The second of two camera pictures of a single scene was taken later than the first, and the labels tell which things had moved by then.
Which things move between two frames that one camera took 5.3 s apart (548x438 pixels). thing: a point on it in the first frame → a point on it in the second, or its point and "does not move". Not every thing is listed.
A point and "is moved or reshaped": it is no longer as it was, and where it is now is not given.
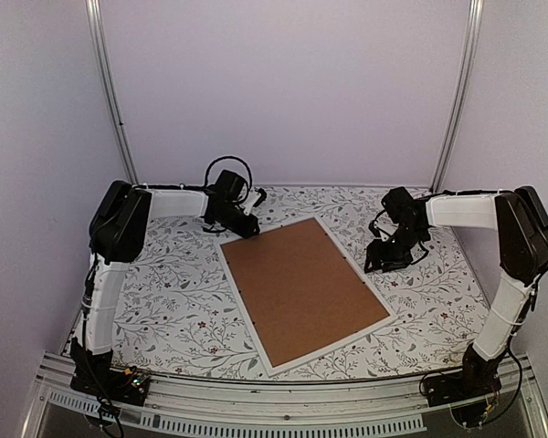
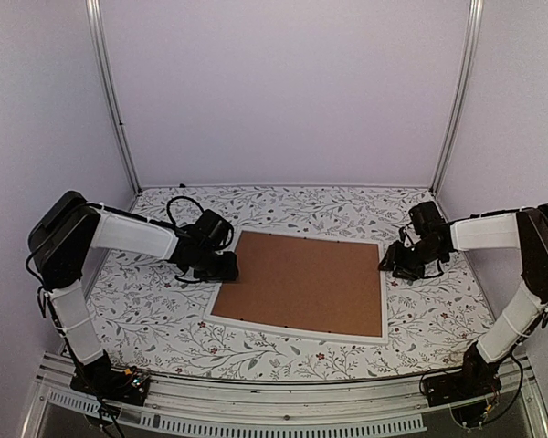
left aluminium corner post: x=100 y=47 does not move
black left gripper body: x=230 y=224 → x=211 y=270
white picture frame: x=300 y=292 is moved or reshaped
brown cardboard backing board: x=300 y=290 is moved or reshaped
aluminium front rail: x=320 y=410 does not move
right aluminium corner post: x=461 y=93 does not move
